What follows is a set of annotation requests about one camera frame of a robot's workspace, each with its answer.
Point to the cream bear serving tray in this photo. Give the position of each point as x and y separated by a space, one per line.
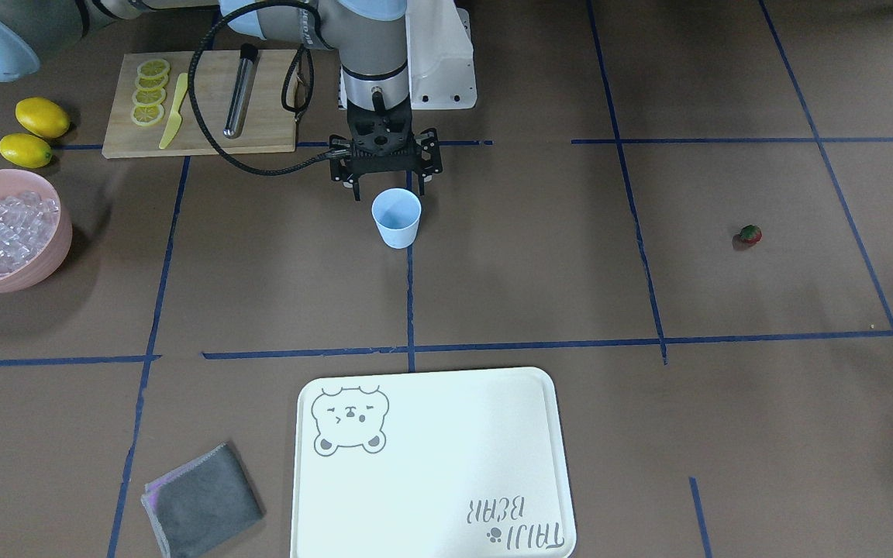
461 463

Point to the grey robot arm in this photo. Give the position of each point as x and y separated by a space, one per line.
32 32

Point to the yellow plastic knife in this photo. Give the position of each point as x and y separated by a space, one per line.
174 117

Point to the steel black muddler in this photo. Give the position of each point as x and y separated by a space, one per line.
244 77

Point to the light blue plastic cup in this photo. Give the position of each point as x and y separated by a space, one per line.
396 213

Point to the clear ice cubes pile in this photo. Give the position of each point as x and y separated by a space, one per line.
27 222

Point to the red strawberry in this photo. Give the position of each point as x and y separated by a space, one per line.
750 235

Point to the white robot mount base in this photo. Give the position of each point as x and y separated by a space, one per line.
419 51

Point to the grey folded cloth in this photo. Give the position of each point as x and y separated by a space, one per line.
202 504

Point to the whole yellow lemon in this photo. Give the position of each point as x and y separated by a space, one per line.
43 118
26 150

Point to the pink ribbed bowl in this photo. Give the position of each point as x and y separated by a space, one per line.
13 182

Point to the lemon slice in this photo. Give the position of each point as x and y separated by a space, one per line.
151 83
148 97
147 115
153 69

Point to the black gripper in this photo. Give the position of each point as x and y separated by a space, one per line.
432 154

